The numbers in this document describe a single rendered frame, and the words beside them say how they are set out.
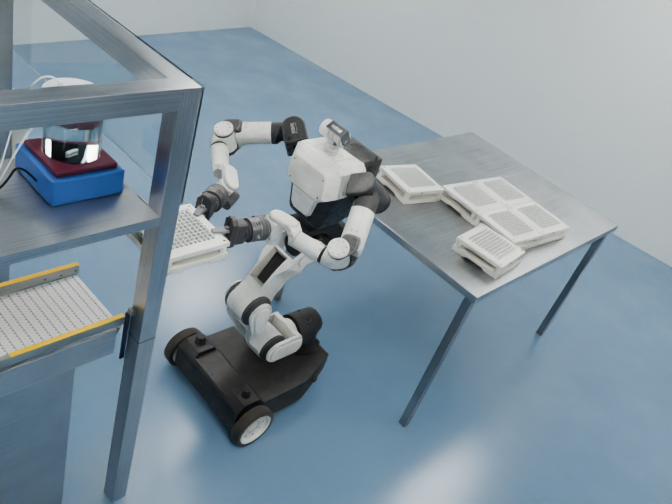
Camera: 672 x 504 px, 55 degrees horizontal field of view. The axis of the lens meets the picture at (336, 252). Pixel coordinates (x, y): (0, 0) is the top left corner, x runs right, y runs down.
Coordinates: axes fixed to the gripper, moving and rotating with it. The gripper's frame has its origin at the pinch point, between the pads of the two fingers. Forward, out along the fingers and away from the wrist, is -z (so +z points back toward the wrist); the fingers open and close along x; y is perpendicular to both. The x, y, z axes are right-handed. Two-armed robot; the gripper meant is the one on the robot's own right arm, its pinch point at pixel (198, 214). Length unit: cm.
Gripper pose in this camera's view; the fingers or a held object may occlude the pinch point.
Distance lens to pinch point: 232.7
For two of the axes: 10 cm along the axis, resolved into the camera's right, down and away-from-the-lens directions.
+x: -3.0, 7.9, 5.3
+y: -9.3, -3.8, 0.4
